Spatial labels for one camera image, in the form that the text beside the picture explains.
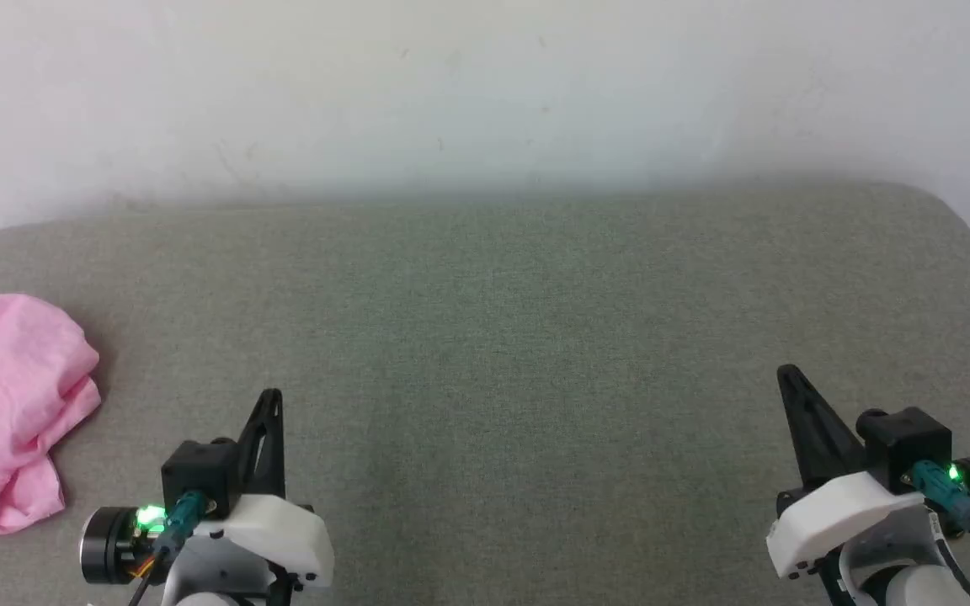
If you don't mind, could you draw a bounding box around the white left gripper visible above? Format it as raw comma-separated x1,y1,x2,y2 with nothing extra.
189,389,335,590

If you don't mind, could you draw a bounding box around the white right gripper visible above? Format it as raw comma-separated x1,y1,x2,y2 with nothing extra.
767,364,932,580

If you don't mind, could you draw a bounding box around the pink cloth garment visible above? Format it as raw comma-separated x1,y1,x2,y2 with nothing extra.
0,293,104,537

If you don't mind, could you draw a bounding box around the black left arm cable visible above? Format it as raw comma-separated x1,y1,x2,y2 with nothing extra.
127,492,208,606

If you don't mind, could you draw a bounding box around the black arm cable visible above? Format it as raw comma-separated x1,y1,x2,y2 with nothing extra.
127,492,208,606
910,461,970,558

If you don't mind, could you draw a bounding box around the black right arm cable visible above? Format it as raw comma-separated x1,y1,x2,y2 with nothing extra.
910,461,970,558

